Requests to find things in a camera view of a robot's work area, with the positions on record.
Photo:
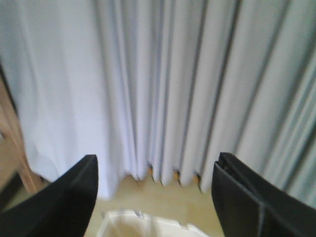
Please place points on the wooden bed frame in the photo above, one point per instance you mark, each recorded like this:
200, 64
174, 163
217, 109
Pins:
14, 167

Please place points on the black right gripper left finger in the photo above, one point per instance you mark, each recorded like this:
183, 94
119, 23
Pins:
62, 209

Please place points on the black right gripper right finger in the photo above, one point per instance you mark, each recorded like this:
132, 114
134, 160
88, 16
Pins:
247, 205

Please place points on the white plastic trash bin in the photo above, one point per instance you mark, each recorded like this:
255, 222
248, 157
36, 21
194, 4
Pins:
132, 223

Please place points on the light grey curtain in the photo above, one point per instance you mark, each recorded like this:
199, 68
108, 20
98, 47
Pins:
166, 85

